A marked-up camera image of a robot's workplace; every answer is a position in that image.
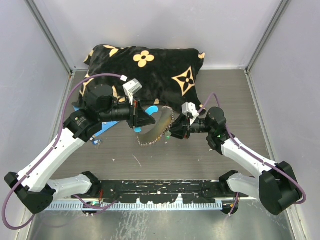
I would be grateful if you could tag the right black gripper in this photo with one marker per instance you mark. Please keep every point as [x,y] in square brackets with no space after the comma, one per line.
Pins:
[181,127]

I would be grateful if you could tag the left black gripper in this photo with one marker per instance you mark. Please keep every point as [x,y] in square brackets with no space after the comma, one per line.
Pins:
[138,116]

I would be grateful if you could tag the green tagged key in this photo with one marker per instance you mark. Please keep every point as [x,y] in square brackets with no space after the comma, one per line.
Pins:
[168,135]

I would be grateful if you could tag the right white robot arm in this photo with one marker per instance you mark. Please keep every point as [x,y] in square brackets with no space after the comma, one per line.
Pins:
[273,184]

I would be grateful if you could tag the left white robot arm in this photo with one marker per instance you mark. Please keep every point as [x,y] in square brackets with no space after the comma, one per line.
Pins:
[33,185]

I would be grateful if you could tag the blue cartoon cloth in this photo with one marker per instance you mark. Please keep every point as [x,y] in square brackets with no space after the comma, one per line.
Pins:
[105,127]

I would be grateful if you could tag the black floral plush pillow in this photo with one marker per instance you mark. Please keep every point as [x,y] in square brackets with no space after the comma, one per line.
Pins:
[168,76]

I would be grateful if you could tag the loose blue tagged key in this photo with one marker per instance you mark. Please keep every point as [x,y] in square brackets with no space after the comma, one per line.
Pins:
[97,142]

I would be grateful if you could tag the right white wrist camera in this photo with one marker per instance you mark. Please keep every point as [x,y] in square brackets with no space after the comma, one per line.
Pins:
[190,111]

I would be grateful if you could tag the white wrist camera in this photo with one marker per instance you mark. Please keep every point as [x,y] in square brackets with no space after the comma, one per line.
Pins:
[190,111]
[130,88]

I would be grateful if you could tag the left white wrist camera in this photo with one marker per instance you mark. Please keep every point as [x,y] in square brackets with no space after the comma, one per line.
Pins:
[130,88]

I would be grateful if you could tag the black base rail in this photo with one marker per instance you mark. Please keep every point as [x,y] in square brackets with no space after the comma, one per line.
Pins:
[161,191]

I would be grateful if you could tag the white slotted cable duct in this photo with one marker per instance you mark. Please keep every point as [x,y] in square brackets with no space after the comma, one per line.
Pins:
[178,205]

